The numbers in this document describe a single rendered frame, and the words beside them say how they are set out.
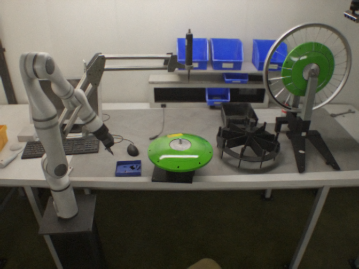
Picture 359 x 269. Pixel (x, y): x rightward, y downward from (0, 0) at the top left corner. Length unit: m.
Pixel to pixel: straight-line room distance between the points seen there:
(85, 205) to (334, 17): 2.02
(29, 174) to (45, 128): 0.57
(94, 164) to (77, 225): 0.37
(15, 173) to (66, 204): 0.45
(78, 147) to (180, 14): 1.10
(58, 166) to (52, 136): 0.13
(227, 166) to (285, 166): 0.31
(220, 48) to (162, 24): 0.44
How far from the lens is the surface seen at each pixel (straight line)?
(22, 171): 1.70
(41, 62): 1.04
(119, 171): 1.52
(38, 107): 1.11
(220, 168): 1.52
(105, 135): 1.39
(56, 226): 1.42
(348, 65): 1.83
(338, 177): 1.66
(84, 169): 1.58
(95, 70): 1.36
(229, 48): 2.13
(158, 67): 1.46
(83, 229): 1.36
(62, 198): 1.34
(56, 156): 1.20
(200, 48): 2.10
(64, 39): 2.25
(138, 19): 2.09
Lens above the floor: 1.84
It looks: 31 degrees down
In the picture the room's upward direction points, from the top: straight up
